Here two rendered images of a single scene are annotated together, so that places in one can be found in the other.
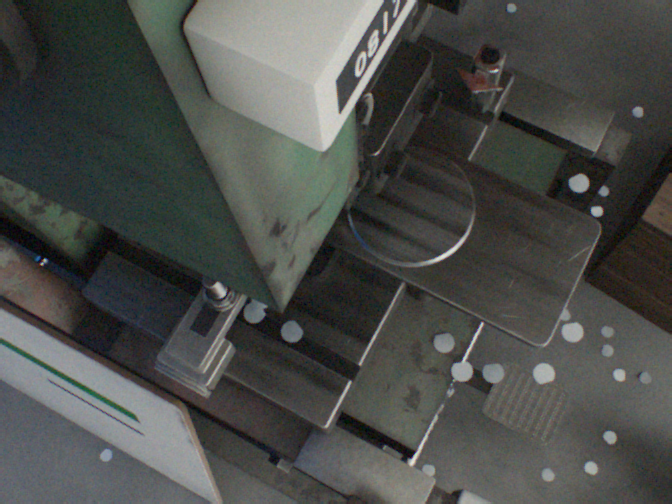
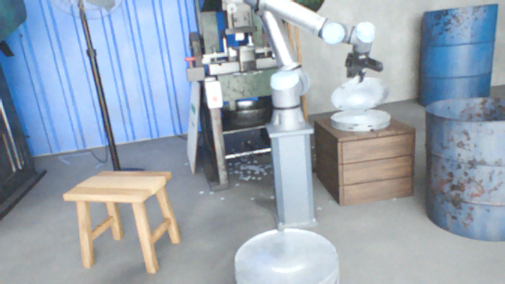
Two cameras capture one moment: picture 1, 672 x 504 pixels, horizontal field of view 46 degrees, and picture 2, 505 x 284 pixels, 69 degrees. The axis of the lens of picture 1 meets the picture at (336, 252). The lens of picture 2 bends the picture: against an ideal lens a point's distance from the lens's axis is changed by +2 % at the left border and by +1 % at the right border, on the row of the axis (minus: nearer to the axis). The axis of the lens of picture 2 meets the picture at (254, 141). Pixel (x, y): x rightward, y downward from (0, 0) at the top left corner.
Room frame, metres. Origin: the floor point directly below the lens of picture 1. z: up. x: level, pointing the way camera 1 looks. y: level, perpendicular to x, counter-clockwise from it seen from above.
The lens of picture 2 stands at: (-1.41, -1.49, 0.85)
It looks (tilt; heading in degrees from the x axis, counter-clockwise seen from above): 16 degrees down; 40
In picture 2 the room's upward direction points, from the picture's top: 6 degrees counter-clockwise
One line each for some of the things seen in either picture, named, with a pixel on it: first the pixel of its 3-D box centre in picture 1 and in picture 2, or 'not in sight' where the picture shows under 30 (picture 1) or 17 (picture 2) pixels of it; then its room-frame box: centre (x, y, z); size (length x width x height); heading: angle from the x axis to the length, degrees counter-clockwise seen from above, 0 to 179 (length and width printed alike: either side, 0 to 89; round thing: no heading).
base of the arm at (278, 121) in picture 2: not in sight; (287, 115); (-0.13, -0.62, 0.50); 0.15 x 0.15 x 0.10
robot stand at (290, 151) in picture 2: not in sight; (291, 173); (-0.13, -0.62, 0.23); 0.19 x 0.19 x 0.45; 42
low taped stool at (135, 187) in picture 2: not in sight; (127, 219); (-0.71, -0.17, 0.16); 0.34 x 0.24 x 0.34; 114
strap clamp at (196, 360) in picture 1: (215, 301); (213, 53); (0.21, 0.12, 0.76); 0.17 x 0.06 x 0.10; 143
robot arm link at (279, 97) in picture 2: not in sight; (285, 88); (-0.12, -0.61, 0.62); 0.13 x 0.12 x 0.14; 16
